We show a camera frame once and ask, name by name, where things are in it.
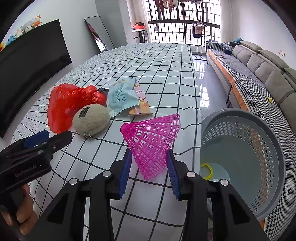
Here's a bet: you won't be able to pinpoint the red plastic bag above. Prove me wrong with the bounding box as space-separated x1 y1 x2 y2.
47 83 107 133

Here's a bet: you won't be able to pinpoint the beige round felt pouch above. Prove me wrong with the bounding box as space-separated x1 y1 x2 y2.
73 103 110 138

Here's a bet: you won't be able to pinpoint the yellow plastic ring lid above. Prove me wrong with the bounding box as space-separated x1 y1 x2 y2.
200 163 214 180

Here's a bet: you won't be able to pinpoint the small dark grey scrap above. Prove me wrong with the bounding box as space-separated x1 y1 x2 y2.
98 88 109 96

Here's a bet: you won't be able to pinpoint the light blue wipes packet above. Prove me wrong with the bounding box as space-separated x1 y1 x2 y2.
106 77 139 118

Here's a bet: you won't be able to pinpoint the pink snack stick wrapper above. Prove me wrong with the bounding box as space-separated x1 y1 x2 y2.
128 82 152 116

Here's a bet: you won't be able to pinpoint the pink plastic mesh cone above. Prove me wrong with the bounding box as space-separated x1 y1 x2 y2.
120 113 181 180

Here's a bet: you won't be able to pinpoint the grey perforated trash basket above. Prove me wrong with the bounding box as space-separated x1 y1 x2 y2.
200 108 285 221

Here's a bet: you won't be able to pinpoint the person's left hand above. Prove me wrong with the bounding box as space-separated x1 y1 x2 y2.
0 184 39 236

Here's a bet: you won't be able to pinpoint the houndstooth sofa cover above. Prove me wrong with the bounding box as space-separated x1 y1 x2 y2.
206 40 295 240

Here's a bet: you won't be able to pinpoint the black flat television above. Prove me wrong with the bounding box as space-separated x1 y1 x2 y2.
1 20 72 138

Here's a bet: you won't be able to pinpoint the grid-patterned tablecloth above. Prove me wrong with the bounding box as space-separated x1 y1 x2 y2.
11 42 202 241

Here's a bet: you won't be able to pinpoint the row of plush toys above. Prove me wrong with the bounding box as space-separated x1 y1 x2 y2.
0 15 42 51

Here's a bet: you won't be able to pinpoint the small yellow toy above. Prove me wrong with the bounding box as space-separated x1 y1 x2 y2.
266 96 273 104

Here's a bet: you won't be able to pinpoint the leaning floor mirror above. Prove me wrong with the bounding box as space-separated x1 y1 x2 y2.
84 16 114 53

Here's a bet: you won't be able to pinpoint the grey sectional sofa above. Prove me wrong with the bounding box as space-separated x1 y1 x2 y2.
232 41 295 133

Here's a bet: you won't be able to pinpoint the orange item on shelf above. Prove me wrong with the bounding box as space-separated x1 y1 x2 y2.
132 22 145 30

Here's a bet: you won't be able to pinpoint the blue cushion on sofa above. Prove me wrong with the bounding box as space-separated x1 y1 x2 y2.
227 38 242 47

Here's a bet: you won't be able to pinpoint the hanging laundry clothes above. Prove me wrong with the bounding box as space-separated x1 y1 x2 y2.
154 0 203 12

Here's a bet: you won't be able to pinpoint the black clothes stand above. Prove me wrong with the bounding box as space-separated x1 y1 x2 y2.
191 21 208 61

